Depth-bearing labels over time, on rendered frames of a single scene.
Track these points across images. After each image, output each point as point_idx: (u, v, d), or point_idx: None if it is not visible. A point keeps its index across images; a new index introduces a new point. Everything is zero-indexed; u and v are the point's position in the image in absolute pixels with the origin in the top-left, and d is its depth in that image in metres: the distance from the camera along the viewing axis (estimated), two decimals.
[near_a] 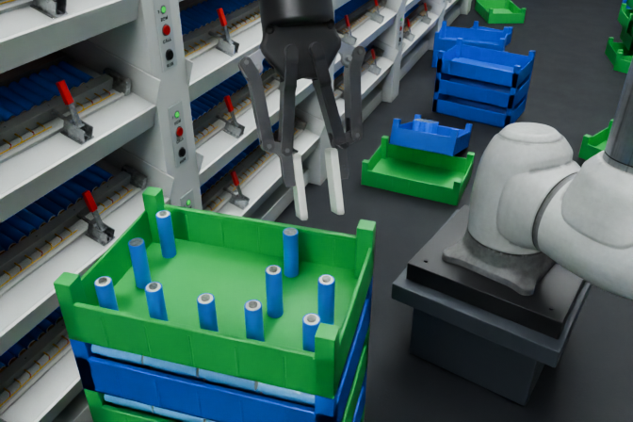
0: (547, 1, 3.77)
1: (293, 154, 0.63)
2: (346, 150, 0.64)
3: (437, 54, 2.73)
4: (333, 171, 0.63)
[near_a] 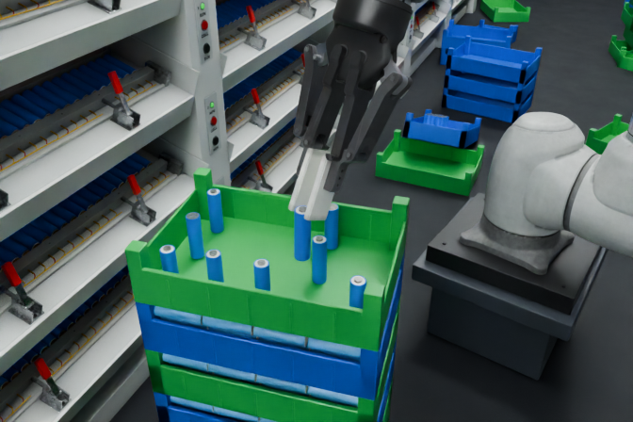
0: (551, 0, 3.84)
1: (340, 158, 0.63)
2: (312, 149, 0.66)
3: (445, 51, 2.80)
4: None
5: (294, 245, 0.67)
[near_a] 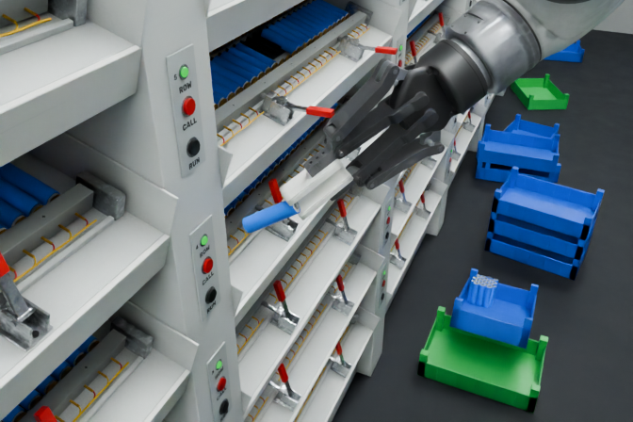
0: (587, 75, 3.52)
1: (345, 169, 0.66)
2: (325, 147, 0.63)
3: (481, 165, 2.48)
4: None
5: (269, 33, 0.95)
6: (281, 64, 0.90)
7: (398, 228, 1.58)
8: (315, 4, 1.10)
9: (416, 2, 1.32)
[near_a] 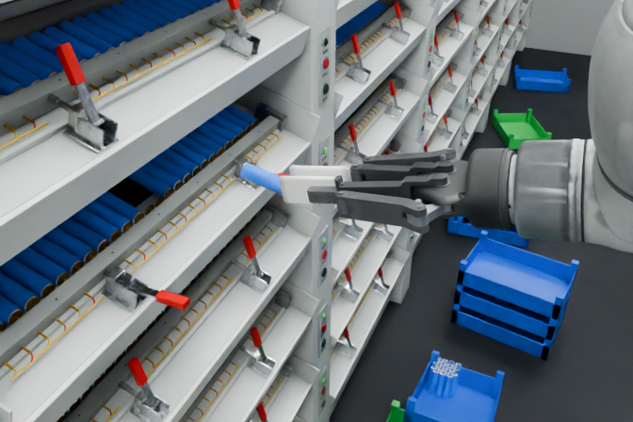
0: (573, 108, 3.36)
1: None
2: (353, 179, 0.65)
3: (454, 219, 2.32)
4: None
5: (144, 165, 0.79)
6: (149, 211, 0.74)
7: (343, 323, 1.42)
8: None
9: (351, 88, 1.16)
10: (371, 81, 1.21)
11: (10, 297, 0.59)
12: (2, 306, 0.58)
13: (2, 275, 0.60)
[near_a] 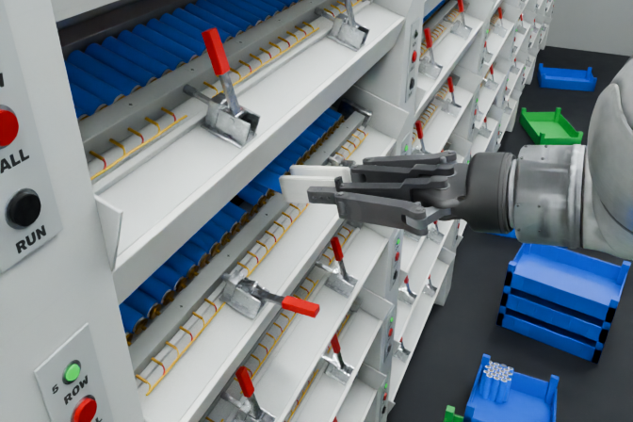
0: None
1: (349, 172, 0.64)
2: (332, 192, 0.61)
3: None
4: (319, 177, 0.63)
5: None
6: (253, 211, 0.70)
7: (402, 327, 1.38)
8: None
9: (424, 83, 1.12)
10: (442, 76, 1.16)
11: (132, 303, 0.55)
12: (127, 314, 0.53)
13: None
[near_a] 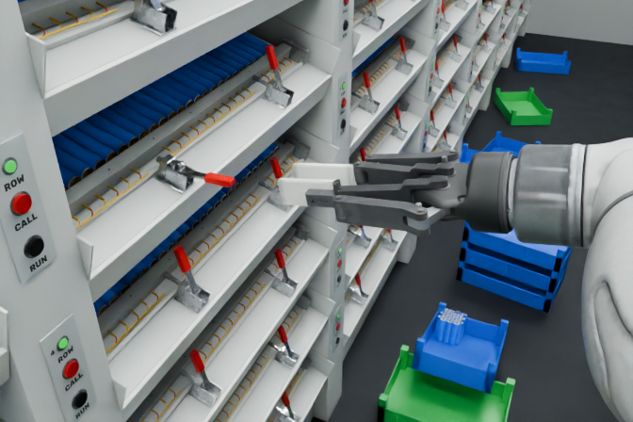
0: (573, 89, 3.44)
1: None
2: (356, 176, 0.66)
3: None
4: None
5: (175, 75, 0.87)
6: (182, 112, 0.82)
7: (356, 266, 1.50)
8: (236, 38, 1.02)
9: (366, 33, 1.24)
10: (384, 29, 1.28)
11: (69, 167, 0.67)
12: (63, 172, 0.66)
13: (60, 150, 0.68)
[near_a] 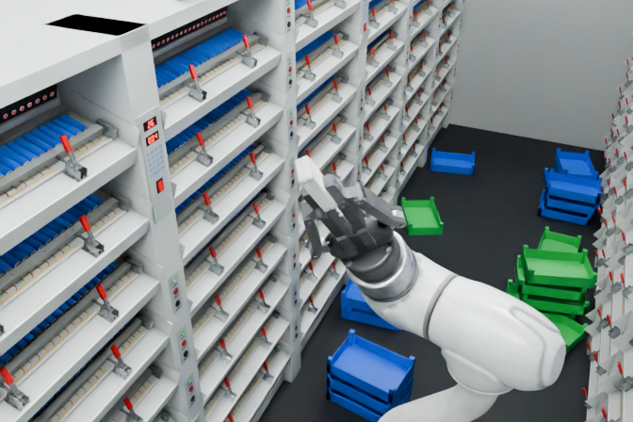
0: (473, 192, 4.01)
1: None
2: (341, 186, 0.67)
3: (345, 308, 2.97)
4: None
5: None
6: (53, 401, 1.39)
7: (221, 418, 2.07)
8: None
9: (209, 281, 1.81)
10: (225, 271, 1.85)
11: None
12: None
13: None
